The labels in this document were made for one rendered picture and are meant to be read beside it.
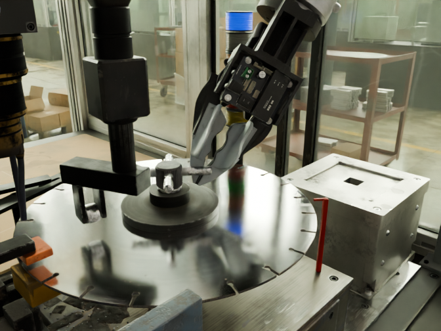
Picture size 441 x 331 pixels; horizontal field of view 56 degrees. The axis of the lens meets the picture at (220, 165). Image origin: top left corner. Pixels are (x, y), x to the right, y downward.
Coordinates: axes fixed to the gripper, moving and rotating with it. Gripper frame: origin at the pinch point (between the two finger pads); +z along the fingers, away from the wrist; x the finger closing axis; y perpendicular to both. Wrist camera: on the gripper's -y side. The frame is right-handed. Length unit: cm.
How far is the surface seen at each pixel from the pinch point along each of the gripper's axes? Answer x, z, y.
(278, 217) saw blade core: 9.4, -0.2, 3.9
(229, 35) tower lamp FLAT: -4.0, -19.1, -22.0
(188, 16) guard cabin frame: -14, -25, -58
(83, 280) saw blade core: -6.1, 11.0, 13.2
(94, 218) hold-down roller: -8.0, 8.1, 6.5
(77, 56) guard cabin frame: -44, -2, -102
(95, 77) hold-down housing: -12.8, -4.6, 12.5
